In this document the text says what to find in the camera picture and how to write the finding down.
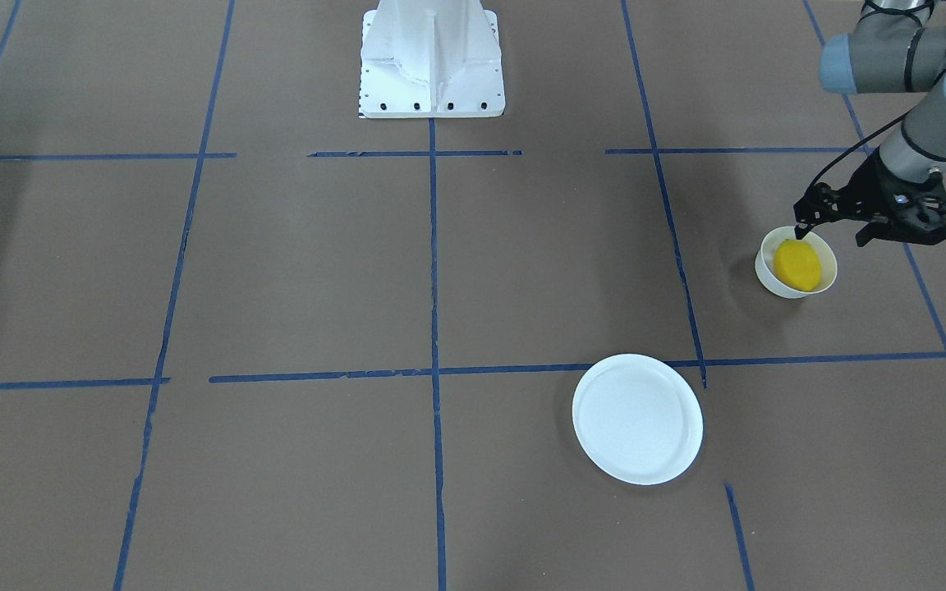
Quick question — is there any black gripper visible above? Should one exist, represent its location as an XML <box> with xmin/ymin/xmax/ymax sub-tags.
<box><xmin>793</xmin><ymin>153</ymin><xmax>946</xmax><ymax>248</ymax></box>

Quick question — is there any yellow lemon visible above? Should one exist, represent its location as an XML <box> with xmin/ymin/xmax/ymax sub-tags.
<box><xmin>773</xmin><ymin>239</ymin><xmax>823</xmax><ymax>292</ymax></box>

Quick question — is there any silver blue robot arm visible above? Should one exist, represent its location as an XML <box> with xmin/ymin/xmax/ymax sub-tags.
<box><xmin>793</xmin><ymin>1</ymin><xmax>946</xmax><ymax>246</ymax></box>

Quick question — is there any white small bowl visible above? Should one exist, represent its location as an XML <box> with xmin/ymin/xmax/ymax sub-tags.
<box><xmin>755</xmin><ymin>226</ymin><xmax>838</xmax><ymax>299</ymax></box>

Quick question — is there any white round plate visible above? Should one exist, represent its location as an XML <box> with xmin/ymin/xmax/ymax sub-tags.
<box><xmin>571</xmin><ymin>353</ymin><xmax>705</xmax><ymax>486</ymax></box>

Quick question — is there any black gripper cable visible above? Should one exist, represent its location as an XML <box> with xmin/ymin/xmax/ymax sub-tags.
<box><xmin>801</xmin><ymin>111</ymin><xmax>909</xmax><ymax>206</ymax></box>

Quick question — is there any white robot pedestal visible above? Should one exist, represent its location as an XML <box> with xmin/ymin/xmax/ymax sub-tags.
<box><xmin>358</xmin><ymin>1</ymin><xmax>507</xmax><ymax>119</ymax></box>

